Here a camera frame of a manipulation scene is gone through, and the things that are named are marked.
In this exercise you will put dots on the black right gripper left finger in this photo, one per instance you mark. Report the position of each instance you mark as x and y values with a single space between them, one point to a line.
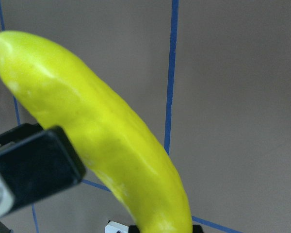
35 163

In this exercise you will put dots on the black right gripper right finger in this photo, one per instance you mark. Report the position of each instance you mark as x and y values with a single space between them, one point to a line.
115 227

